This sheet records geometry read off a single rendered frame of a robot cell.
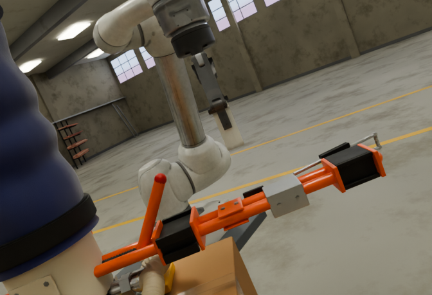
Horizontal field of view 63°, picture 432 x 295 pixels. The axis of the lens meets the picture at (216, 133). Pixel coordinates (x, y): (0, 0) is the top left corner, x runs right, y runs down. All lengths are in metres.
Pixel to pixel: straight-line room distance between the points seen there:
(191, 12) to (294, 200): 0.37
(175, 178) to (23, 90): 0.79
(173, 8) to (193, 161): 0.85
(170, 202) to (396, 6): 13.14
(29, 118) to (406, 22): 13.71
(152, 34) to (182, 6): 0.57
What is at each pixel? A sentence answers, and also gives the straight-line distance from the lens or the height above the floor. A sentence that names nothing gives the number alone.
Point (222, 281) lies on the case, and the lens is 0.78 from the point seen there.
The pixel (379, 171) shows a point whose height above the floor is 1.06.
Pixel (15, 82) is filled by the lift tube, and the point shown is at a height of 1.45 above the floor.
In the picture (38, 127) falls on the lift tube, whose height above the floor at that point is 1.37.
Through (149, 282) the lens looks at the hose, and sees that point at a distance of 0.70.
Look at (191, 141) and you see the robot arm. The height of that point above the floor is 1.14.
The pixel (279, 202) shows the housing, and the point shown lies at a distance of 0.66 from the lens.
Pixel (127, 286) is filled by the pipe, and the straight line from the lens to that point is 0.75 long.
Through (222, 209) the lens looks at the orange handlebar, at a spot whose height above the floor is 1.09.
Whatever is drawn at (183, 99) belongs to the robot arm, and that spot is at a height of 1.30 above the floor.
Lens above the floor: 1.33
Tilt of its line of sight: 8 degrees down
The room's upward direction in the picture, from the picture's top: 23 degrees counter-clockwise
